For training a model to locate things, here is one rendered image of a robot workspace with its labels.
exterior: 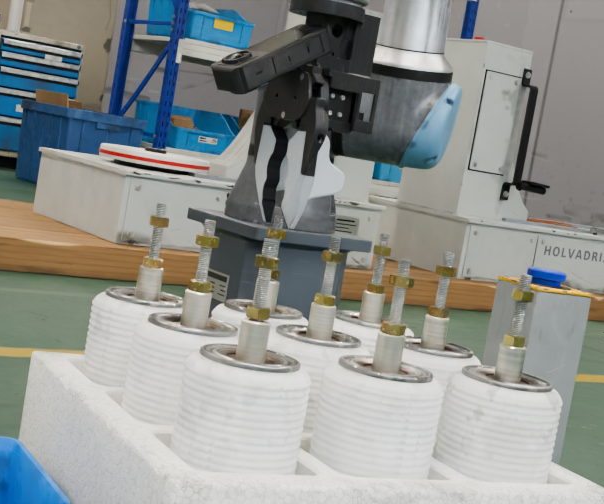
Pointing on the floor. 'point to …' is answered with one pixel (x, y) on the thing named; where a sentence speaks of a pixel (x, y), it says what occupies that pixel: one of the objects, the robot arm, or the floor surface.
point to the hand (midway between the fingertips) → (274, 210)
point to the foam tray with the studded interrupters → (51, 441)
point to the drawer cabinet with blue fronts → (17, 87)
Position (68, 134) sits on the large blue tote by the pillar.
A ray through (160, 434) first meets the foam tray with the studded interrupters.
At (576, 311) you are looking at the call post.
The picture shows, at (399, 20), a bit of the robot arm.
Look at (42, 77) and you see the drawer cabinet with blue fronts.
